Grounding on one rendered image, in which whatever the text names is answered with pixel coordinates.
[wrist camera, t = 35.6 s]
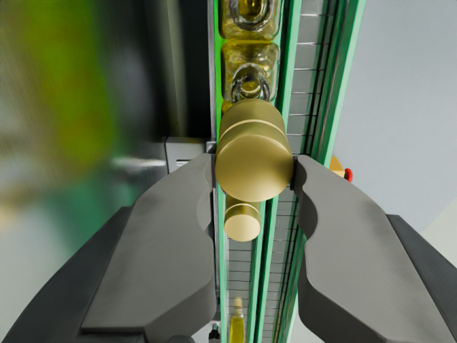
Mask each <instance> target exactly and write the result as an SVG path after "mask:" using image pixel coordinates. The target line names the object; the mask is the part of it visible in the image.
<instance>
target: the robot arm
mask: <svg viewBox="0 0 457 343"><path fill-rule="evenodd" d="M293 159H294V163H293V165H294V169H293V174H292V178H291V181H290V190H291V191H294V194H295V195H296V196H297V197H298V198H299V201H300V206H299V214H298V218H297V224H298V226H299V227H300V228H301V230H302V231H303V233H304V234H305V236H306V238H307V241H306V243H305V247H304V251H303V258H302V262H301V268H300V272H299V279H298V282H297V291H298V307H299V318H300V320H301V322H302V323H303V324H304V326H306V328H308V330H310V331H311V332H312V333H314V334H315V335H316V336H318V337H319V338H320V339H321V340H322V341H323V342H325V343H457V268H456V267H455V266H454V265H453V264H452V263H450V262H449V261H448V260H447V259H446V258H445V257H444V256H443V255H442V254H441V253H440V252H439V251H438V250H437V249H436V248H434V247H433V246H432V245H431V244H430V243H429V242H428V241H427V240H425V239H424V238H423V237H422V236H421V235H420V234H419V233H418V232H417V231H416V230H415V229H414V228H413V227H412V226H411V225H409V224H408V223H407V222H406V221H405V220H404V219H403V218H402V217H400V216H399V215H397V214H386V212H385V211H384V210H383V209H382V208H381V207H380V206H379V205H377V204H376V203H375V202H374V201H373V200H372V199H371V198H370V197H369V196H368V195H367V194H366V193H364V192H363V191H362V190H360V189H359V188H358V187H357V186H355V185H353V184H352V183H351V182H349V181H347V180H346V179H345V178H342V177H341V176H339V175H338V174H336V173H335V172H333V171H331V170H330V169H328V168H327V167H325V166H323V165H321V164H320V163H319V162H317V161H315V160H313V159H312V158H310V157H309V156H306V155H297V156H293ZM214 165H215V155H214V154H209V153H203V154H200V155H199V156H197V157H195V158H194V159H192V160H191V161H189V162H187V163H186V164H184V165H183V166H181V167H179V168H178V169H176V170H175V171H173V172H171V173H170V174H168V175H167V176H165V177H164V178H162V179H161V180H159V181H158V182H157V183H156V184H154V185H153V186H152V187H150V188H149V189H148V190H147V191H146V192H145V193H144V194H143V195H142V196H141V197H140V198H139V199H138V200H137V201H136V202H135V203H134V204H133V205H132V206H122V207H121V208H120V209H119V210H118V211H117V212H116V213H115V214H114V215H113V216H112V217H111V218H110V219H109V220H108V221H107V222H106V223H105V224H104V225H103V226H102V227H101V228H100V229H99V230H98V231H97V232H96V233H95V234H94V235H93V236H92V237H91V238H90V239H89V240H88V241H87V242H86V243H85V244H84V245H83V246H82V247H81V248H80V249H79V250H78V251H77V252H76V253H75V254H74V255H73V256H72V257H71V258H70V259H69V260H68V261H67V262H66V263H65V264H64V265H63V266H62V267H61V268H60V269H59V270H58V271H57V272H56V273H55V274H54V275H53V276H52V277H51V278H50V279H49V281H47V283H45V285H44V286H43V287H42V288H41V289H40V290H39V291H38V293H37V294H36V295H35V296H34V298H33V299H32V300H31V301H30V302H29V304H28V305H27V306H26V308H25V309H24V310H23V311H22V313H21V314H20V316H19V317H18V318H17V320H16V321H15V323H14V324H13V325H12V327H11V328H10V330H9V331H8V333H7V334H6V336H5V337H4V339H3V341H2V342H1V343H195V341H194V340H193V338H191V336H192V335H194V334H195V333H196V332H198V331H199V330H200V329H202V328H203V327H204V326H206V324H208V323H209V322H210V321H211V320H212V319H213V317H214V315H215V312H216V289H215V272H214V245H213V241H212V239H211V238H210V237H209V236H208V235H207V234H206V232H205V229H206V227H207V226H208V224H210V222H211V209H210V196H209V194H210V193H211V191H212V189H215V188H216V176H215V171H214Z"/></svg>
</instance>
